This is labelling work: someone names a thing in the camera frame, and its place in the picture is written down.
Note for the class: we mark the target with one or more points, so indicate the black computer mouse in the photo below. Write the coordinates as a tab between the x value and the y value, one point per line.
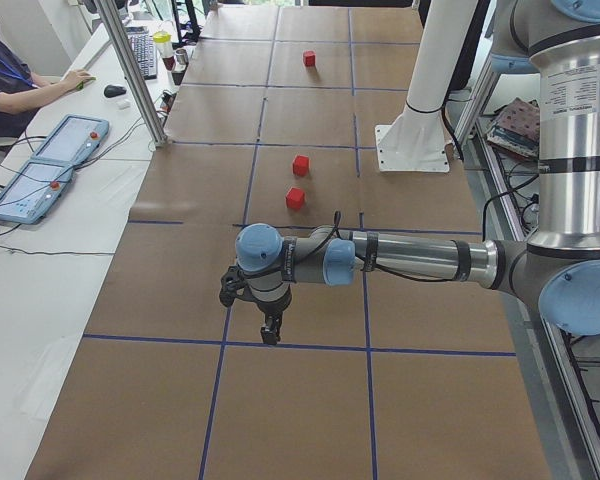
112	91

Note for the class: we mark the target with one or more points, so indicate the black keyboard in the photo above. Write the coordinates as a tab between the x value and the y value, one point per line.
144	51

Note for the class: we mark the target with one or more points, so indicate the lower blue teach pendant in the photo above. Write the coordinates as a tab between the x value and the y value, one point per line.
33	191

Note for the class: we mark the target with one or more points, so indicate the aluminium frame post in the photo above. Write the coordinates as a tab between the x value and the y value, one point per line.
110	17

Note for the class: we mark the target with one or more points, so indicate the stack of books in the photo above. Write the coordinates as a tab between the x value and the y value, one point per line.
516	128

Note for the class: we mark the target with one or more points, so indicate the red cube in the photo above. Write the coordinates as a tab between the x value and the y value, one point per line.
295	198
309	58
301	165

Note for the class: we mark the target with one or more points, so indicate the blue teach pendant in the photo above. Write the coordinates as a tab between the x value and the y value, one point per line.
73	140
33	191

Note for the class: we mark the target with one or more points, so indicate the upper blue teach pendant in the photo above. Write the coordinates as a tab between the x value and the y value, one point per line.
73	140

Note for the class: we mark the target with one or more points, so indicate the brown paper table cover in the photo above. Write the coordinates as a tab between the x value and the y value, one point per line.
381	379

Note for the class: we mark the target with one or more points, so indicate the steel cup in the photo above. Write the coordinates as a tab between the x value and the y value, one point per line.
181	60

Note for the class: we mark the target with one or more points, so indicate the white camera post with base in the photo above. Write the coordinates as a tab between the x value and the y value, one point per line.
415	140

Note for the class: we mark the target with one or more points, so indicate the seated person dark shirt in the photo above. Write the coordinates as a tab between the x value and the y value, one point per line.
23	92

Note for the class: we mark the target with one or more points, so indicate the yellow lid bottle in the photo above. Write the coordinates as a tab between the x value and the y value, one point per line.
162	41

